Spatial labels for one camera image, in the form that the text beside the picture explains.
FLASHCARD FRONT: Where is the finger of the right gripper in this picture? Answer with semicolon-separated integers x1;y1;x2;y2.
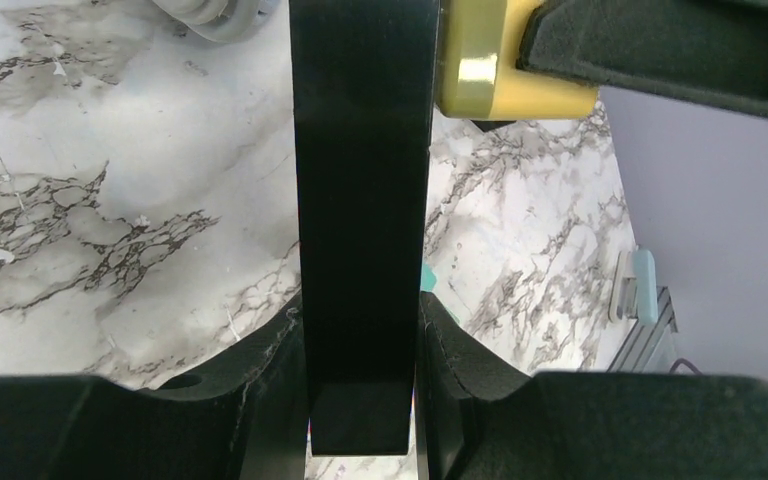
516;0;768;119

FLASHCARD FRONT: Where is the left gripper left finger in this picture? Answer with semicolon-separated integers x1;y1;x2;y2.
0;297;308;479

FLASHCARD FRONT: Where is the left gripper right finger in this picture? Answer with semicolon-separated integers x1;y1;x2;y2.
416;293;768;479

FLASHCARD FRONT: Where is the teal plug adapter round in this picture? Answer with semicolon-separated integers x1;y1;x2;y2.
420;263;437;292

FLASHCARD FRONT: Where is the yellow plug adapter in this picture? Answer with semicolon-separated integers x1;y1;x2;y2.
435;0;598;121

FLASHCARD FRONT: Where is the black power strip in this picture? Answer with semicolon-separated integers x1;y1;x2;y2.
289;0;440;456

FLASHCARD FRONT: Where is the light blue small device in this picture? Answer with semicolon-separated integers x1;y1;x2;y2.
608;248;659;326

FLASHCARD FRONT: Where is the grey cable centre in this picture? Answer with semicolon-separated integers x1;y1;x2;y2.
152;0;279;44

